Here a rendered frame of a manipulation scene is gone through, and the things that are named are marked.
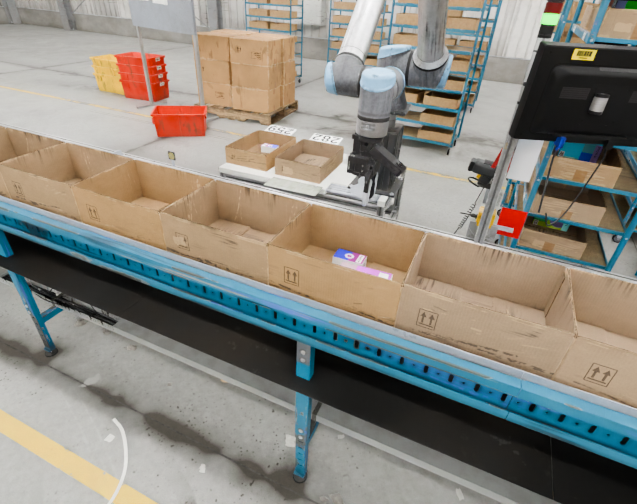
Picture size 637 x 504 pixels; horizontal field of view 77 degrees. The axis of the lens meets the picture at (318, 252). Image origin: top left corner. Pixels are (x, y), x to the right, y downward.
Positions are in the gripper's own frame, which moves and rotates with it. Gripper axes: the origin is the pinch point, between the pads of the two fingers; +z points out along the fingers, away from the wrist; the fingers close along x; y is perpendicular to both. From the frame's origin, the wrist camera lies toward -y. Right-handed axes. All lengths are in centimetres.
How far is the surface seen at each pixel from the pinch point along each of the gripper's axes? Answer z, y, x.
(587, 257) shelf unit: 57, -91, -108
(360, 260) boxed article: 18.2, -1.8, 7.2
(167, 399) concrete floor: 112, 76, 29
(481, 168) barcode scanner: 4, -29, -60
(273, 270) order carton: 15.1, 17.8, 29.0
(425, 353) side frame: 20.3, -29.2, 34.8
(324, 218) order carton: 10.7, 14.6, 0.2
